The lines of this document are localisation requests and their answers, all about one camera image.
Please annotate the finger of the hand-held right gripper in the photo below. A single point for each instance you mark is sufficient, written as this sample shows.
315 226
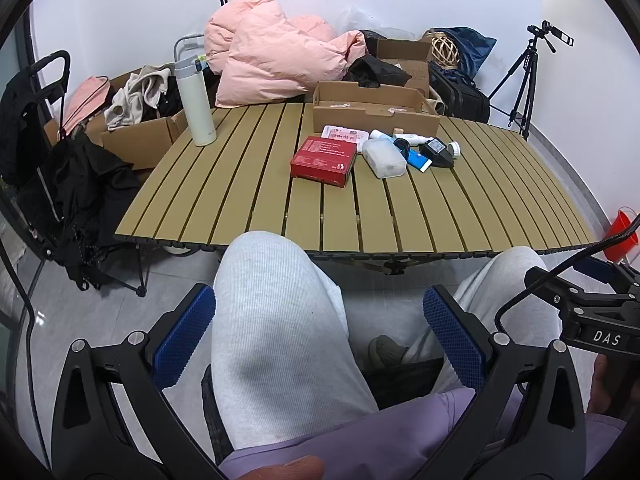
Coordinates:
595 269
545 282

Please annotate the black power adaptor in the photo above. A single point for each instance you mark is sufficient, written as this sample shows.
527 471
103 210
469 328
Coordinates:
436 154

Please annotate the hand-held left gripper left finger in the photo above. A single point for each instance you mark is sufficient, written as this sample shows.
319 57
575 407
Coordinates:
182 335

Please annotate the black coat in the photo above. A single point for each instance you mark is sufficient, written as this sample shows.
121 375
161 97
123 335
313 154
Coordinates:
85 195

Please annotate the small white bottle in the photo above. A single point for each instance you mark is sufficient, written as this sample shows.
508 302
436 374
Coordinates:
412 139

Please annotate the black plastic bag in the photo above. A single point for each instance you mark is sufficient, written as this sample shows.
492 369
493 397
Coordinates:
372 40

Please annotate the purple shirt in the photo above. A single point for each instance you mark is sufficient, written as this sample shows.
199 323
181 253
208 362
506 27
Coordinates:
400 440

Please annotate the black tripod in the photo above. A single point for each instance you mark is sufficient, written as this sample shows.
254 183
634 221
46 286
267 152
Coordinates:
525 80

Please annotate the wicker ball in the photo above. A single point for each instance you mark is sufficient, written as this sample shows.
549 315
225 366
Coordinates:
445 50

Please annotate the beige clothing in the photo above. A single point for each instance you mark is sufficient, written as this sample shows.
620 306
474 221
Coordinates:
130 97

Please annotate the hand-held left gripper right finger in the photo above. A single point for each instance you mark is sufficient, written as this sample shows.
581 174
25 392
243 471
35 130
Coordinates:
452 340

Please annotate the round white jar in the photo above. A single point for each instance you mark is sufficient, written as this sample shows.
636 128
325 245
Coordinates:
454 150

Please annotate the black cloth bag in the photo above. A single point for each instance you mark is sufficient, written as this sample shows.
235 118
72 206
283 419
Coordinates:
377 71

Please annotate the red box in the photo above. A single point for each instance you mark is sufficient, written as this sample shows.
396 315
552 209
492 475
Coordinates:
322 160

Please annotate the red bucket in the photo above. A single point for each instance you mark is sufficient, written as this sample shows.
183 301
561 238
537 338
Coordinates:
620 237

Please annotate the blue tube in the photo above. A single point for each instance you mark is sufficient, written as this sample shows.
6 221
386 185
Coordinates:
417 159

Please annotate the person's foot in sock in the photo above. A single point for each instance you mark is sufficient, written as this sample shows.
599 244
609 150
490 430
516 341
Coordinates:
387 350

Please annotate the person's right hand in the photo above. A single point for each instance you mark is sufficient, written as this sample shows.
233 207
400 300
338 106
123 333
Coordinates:
602 385

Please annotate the pink down jacket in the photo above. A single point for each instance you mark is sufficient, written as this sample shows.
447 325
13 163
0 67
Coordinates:
270 55

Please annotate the person's right leg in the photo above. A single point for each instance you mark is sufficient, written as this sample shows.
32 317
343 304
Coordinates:
495 290

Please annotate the black hand trolley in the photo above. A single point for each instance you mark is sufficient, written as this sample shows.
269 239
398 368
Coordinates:
64 67

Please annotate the cardboard tray box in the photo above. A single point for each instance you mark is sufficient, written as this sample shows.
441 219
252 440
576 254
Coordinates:
350 115

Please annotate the black jacket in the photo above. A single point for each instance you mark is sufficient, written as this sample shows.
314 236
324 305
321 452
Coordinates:
20 125

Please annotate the translucent plastic box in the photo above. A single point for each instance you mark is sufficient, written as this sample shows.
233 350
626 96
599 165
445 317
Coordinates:
382 157

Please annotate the large cardboard box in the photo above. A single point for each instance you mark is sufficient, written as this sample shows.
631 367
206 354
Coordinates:
135 142

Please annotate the pink bag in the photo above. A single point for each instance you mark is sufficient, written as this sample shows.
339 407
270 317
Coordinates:
87 102

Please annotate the open cardboard box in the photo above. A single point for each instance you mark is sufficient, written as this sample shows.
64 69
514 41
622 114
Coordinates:
400 50

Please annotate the person's left hand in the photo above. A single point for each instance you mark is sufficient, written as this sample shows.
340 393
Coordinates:
295 467

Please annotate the white thermos bottle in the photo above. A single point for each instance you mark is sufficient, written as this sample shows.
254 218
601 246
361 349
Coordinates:
196 105

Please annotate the pink and white packet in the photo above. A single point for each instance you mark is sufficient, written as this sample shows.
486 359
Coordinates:
345 133

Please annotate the black suitcase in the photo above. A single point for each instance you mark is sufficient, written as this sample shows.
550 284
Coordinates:
460 95

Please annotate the clear plastic bag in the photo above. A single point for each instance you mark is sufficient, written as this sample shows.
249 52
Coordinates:
360 20

